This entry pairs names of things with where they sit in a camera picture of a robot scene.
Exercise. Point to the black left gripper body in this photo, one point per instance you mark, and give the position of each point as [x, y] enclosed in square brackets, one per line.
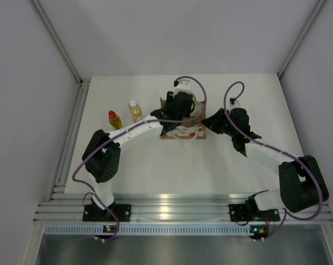
[185, 115]

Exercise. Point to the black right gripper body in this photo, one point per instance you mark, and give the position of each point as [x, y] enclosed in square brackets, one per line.
[234, 133]

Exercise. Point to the burlap watermelon print canvas bag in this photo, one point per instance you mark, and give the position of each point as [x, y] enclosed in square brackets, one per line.
[186, 132]

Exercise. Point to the white cap amber bottle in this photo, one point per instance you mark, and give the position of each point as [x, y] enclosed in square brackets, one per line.
[135, 111]

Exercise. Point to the red cap yellow liquid bottle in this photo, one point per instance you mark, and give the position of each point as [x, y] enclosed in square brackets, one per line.
[114, 120]

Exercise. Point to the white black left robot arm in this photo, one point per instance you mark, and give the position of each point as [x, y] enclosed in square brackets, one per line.
[104, 150]

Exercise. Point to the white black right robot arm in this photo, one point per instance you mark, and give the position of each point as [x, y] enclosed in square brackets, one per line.
[301, 183]

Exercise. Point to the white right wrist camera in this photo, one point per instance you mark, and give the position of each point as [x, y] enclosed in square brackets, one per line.
[234, 103]

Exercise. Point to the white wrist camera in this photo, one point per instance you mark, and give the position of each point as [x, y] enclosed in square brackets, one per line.
[234, 103]
[182, 85]

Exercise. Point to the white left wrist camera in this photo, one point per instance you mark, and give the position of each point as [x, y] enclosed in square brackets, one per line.
[182, 85]

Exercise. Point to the aluminium mounting rail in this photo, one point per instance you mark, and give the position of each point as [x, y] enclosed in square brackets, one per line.
[145, 209]

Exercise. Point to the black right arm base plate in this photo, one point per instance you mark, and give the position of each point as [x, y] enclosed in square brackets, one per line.
[246, 213]

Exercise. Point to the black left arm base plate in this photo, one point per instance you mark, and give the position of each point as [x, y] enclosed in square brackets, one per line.
[93, 213]

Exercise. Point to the right aluminium frame post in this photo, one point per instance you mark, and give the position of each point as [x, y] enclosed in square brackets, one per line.
[303, 33]

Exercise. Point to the aluminium frame post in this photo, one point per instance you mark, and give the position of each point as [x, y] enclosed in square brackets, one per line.
[50, 29]
[303, 33]

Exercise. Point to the left aluminium frame post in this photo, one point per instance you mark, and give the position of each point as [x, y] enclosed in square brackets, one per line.
[50, 29]

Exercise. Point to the white slotted cable duct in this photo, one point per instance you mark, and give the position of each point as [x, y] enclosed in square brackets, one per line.
[150, 230]

